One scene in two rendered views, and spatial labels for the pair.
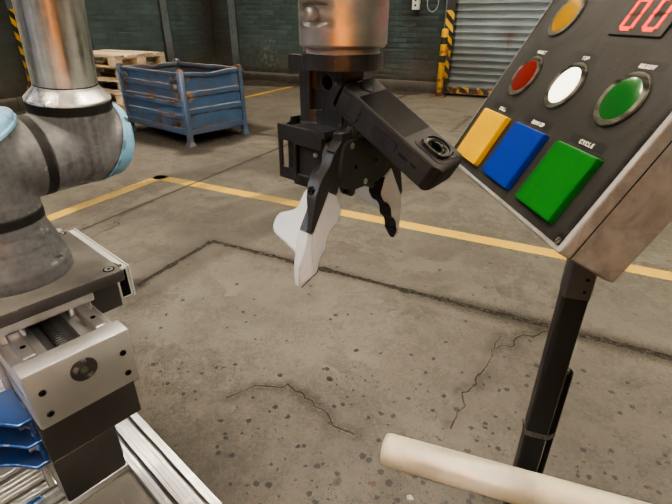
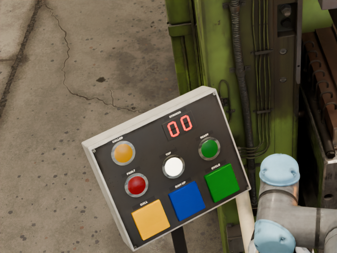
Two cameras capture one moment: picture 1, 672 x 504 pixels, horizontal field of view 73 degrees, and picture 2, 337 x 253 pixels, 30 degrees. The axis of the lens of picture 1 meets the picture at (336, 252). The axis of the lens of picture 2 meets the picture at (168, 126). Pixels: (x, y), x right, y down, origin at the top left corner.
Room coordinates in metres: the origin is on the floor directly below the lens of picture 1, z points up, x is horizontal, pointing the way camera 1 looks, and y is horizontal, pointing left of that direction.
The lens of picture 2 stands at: (0.82, 0.69, 2.22)
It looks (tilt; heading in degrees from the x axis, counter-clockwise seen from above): 45 degrees down; 255
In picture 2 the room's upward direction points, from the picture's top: 10 degrees counter-clockwise
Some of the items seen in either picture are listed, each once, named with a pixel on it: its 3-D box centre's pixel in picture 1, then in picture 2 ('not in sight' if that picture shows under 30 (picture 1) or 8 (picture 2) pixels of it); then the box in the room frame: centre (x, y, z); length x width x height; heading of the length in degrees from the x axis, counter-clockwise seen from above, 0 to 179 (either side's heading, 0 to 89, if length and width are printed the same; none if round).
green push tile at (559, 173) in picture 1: (557, 182); (221, 182); (0.46, -0.23, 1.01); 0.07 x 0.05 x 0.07; 6
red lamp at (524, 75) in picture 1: (524, 75); (136, 185); (0.66, -0.26, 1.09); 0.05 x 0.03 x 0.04; 161
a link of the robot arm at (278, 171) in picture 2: not in sight; (279, 183); (0.43, 0.00, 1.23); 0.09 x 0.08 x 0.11; 56
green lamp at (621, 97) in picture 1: (620, 99); (209, 148); (0.46, -0.28, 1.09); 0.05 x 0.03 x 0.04; 161
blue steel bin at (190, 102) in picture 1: (183, 98); not in sight; (5.19, 1.68, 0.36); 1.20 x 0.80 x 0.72; 51
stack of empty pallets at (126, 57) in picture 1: (116, 81); not in sight; (6.67, 3.04, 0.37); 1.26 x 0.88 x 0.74; 63
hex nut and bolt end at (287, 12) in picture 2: not in sight; (286, 17); (0.15, -0.46, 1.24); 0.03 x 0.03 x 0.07; 71
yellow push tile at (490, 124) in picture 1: (483, 137); (150, 219); (0.66, -0.21, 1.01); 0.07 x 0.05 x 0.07; 6
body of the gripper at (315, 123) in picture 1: (336, 122); not in sight; (0.43, 0.00, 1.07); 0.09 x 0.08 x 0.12; 48
